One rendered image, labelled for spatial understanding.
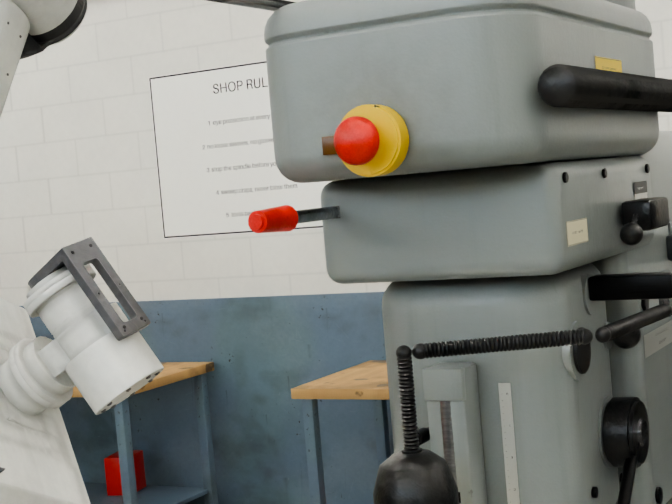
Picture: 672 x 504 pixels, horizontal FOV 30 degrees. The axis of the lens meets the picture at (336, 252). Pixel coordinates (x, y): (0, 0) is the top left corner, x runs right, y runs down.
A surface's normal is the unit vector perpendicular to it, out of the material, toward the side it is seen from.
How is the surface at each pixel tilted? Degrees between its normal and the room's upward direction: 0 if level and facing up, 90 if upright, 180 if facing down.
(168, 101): 90
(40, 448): 58
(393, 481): 72
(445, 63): 90
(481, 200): 90
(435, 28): 90
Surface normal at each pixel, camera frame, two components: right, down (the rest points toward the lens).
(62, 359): -0.24, 0.07
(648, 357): 0.87, -0.05
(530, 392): 0.00, 0.05
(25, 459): 0.78, -0.58
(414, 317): -0.56, 0.09
